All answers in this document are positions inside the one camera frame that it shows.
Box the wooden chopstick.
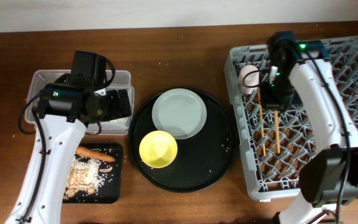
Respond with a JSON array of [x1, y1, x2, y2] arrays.
[[257, 88, 266, 157], [274, 110, 281, 154]]

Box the pink plastic cup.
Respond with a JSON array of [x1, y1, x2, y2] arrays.
[[238, 65, 259, 95]]

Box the yellow bowl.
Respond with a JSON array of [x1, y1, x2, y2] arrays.
[[139, 131, 178, 169]]

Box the grey round plate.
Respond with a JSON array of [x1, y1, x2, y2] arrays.
[[152, 88, 207, 139]]

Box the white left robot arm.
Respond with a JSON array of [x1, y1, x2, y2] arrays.
[[6, 51, 132, 223]]

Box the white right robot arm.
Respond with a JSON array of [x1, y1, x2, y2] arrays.
[[260, 31, 358, 223]]

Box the grey dishwasher rack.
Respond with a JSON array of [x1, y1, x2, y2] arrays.
[[224, 36, 358, 202]]

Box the clear plastic bin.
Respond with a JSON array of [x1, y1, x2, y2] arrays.
[[24, 70, 134, 136]]

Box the orange carrot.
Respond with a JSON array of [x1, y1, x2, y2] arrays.
[[76, 146, 115, 162]]

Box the rice and food scraps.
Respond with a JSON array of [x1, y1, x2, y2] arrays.
[[63, 157, 113, 202]]

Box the black rectangular tray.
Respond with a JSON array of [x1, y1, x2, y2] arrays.
[[63, 143, 124, 203]]

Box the black round tray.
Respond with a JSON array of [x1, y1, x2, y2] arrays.
[[128, 89, 239, 193]]

